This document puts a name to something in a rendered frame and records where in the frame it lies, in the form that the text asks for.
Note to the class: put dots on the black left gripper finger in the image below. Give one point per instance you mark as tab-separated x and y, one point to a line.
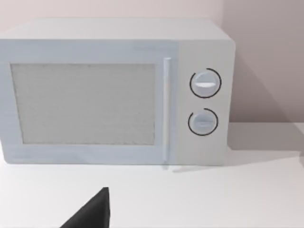
96	211

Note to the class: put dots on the pale blue microwave door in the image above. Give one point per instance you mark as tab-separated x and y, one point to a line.
83	152

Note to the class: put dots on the pale microwave oven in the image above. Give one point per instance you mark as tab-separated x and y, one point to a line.
202	147

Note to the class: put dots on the small round microwave knob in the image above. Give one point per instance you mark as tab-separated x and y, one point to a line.
202	121

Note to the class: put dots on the large round microwave knob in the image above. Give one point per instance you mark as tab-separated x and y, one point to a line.
204	82

